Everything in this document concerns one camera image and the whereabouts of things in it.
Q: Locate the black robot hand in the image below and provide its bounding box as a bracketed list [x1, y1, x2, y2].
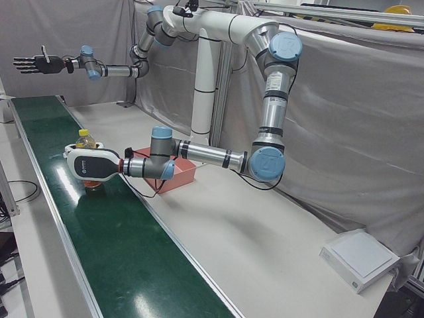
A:
[13, 46, 66, 76]

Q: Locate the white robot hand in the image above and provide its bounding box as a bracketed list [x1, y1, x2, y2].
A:
[62, 141, 125, 182]

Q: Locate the orange juice bottle yellow cap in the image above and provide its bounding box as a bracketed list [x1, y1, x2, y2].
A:
[75, 129, 103, 191]

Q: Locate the pink plastic basket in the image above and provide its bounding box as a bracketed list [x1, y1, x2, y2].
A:
[133, 147, 197, 193]

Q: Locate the grey fabric backdrop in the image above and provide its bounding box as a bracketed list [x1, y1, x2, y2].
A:
[0, 0, 140, 107]

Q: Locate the small white box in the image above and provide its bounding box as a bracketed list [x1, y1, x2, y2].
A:
[0, 94, 16, 125]

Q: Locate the green conveyor belt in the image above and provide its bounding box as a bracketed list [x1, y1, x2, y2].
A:
[9, 95, 246, 318]

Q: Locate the aluminium table leg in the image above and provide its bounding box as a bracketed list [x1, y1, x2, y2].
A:
[0, 162, 19, 218]

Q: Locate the black equipment rack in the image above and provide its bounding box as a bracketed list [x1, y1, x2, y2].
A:
[0, 231, 26, 318]

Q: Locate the white robot torso column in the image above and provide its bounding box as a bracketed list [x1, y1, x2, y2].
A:
[162, 5, 279, 148]

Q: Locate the aluminium support column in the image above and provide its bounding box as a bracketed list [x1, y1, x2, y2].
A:
[210, 41, 233, 148]

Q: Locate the yellow black striped bar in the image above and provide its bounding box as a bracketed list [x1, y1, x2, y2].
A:
[288, 13, 375, 26]

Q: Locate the grey fabric side curtain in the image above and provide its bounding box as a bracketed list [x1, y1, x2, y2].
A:
[132, 0, 424, 295]

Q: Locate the aluminium overhead beam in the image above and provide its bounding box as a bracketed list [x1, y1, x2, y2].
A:
[254, 1, 424, 29]

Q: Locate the flat white box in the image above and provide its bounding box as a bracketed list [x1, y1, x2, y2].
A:
[319, 228, 401, 295]

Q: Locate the yellow hard hat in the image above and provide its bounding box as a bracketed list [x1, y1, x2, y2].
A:
[384, 5, 413, 16]
[370, 21, 415, 34]

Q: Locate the black floor cable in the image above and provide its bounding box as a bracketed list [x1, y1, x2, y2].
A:
[6, 180, 39, 203]

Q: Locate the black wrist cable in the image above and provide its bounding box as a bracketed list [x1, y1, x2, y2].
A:
[125, 147, 168, 199]

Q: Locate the black head camera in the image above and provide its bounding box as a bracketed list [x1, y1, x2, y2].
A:
[172, 0, 199, 19]

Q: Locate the aluminium corner frame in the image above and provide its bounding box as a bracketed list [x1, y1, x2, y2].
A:
[405, 244, 424, 301]

